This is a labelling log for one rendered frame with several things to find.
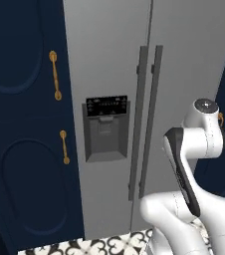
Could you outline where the grey fridge door with dispenser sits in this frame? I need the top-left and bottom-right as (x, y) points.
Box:
(63, 0), (152, 241)

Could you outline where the dark grey fridge door handle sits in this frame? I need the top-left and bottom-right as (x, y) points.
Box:
(138, 45), (164, 200)
(127, 45), (149, 202)

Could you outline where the brass cupboard handle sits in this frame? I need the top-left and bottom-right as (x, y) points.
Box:
(49, 50), (63, 102)
(59, 129), (71, 165)
(217, 112), (225, 128)

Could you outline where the plain grey fridge door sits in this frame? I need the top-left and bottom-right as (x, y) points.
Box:
(130, 0), (225, 233)

